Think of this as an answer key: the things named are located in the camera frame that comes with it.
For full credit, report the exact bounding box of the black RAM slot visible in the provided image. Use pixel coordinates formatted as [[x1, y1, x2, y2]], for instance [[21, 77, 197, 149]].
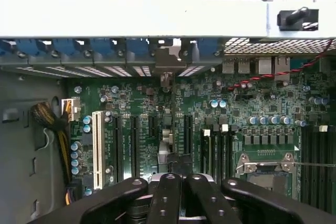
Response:
[[212, 124, 222, 180], [221, 124, 234, 180]]

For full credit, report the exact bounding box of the long black expansion slot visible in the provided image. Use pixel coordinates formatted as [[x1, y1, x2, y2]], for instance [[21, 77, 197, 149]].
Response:
[[130, 115, 141, 180], [112, 115, 123, 184], [183, 114, 193, 156]]

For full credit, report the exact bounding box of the metal CPU socket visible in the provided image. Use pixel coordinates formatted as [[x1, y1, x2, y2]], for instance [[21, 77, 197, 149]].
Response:
[[235, 152, 299, 200]]

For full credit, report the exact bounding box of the short black expansion slot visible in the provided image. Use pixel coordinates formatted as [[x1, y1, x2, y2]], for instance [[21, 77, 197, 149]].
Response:
[[150, 115, 159, 138]]

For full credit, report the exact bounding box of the white PCI expansion slot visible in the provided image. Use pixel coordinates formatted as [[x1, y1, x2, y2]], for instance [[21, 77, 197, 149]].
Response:
[[91, 110, 103, 190]]

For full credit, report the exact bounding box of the thin metal locking lever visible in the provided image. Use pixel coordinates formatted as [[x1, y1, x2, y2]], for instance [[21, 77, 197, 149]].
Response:
[[292, 163, 336, 168]]

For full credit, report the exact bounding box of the black RAM slot bank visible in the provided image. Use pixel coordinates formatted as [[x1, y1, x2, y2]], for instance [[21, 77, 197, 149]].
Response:
[[301, 125, 336, 205]]

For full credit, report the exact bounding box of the green motherboard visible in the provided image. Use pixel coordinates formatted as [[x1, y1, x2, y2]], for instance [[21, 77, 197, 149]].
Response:
[[64, 56, 336, 209]]

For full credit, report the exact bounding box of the white power connector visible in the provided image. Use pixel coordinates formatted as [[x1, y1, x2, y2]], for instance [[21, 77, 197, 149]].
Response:
[[61, 97, 81, 123]]

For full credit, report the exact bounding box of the silver rear port block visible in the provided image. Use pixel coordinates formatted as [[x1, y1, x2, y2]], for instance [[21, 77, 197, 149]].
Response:
[[222, 55, 291, 76]]

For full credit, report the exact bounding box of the blue slot retention clip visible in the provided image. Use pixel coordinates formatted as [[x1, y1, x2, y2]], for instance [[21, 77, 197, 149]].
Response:
[[16, 39, 40, 57], [197, 38, 219, 57], [51, 39, 77, 57], [0, 39, 16, 56], [90, 39, 117, 57], [125, 39, 151, 57]]

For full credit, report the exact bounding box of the grey open PC case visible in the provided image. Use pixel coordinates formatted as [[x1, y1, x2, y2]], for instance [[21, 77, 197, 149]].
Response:
[[0, 0, 336, 224]]

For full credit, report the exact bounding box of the black case latch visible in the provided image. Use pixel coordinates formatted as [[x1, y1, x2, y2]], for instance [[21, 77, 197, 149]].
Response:
[[277, 6, 320, 31]]

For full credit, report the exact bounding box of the black connector with coloured wires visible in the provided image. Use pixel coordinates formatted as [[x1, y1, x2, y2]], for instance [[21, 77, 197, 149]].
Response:
[[65, 178, 84, 206]]

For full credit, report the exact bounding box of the braided yellow black cable bundle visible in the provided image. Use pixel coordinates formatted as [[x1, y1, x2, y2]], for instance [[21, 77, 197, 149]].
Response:
[[30, 102, 72, 184]]

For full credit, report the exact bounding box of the red black twisted wire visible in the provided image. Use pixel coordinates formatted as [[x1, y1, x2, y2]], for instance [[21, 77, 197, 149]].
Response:
[[227, 39, 336, 91]]

